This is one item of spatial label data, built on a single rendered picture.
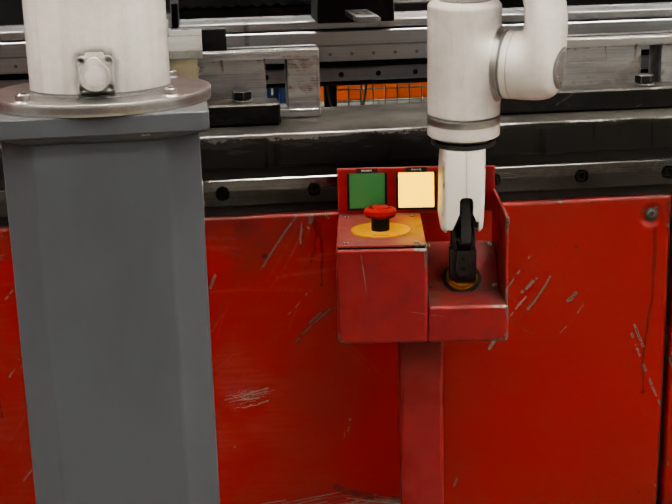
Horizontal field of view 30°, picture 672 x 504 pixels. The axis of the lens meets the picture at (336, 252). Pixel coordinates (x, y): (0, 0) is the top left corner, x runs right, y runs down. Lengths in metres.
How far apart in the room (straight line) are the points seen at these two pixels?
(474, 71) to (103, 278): 0.53
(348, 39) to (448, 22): 0.63
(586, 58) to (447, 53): 0.46
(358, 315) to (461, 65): 0.31
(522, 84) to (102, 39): 0.53
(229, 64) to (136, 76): 0.69
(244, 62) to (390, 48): 0.36
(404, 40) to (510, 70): 0.65
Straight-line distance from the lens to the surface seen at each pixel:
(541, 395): 1.81
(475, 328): 1.48
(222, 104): 1.71
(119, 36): 1.05
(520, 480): 1.85
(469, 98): 1.42
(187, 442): 1.12
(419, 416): 1.57
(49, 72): 1.07
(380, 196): 1.59
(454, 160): 1.43
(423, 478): 1.61
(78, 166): 1.04
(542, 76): 1.39
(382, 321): 1.47
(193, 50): 1.49
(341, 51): 2.02
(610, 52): 1.84
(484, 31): 1.41
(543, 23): 1.39
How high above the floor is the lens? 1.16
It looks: 15 degrees down
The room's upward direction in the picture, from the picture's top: 2 degrees counter-clockwise
